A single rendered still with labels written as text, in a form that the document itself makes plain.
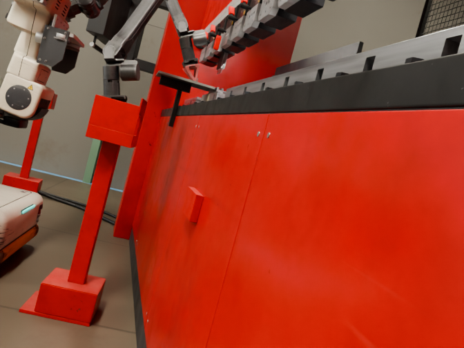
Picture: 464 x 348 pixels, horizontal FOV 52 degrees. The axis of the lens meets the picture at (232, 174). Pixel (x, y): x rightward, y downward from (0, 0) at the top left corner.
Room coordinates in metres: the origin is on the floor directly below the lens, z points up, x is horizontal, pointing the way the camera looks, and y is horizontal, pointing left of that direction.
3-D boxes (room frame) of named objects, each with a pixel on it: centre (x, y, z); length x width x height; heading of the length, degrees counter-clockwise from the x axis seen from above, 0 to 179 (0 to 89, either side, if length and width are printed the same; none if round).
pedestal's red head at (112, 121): (1.75, 0.46, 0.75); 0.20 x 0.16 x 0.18; 7
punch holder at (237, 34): (1.91, 0.09, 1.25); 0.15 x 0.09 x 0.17; 15
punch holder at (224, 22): (2.30, 0.19, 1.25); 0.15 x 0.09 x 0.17; 15
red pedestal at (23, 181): (3.63, 1.54, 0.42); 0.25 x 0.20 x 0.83; 105
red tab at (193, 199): (1.24, 0.08, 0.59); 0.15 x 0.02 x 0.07; 15
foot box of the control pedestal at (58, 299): (1.75, 0.49, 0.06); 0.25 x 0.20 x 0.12; 97
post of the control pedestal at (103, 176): (1.75, 0.46, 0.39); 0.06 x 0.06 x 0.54; 7
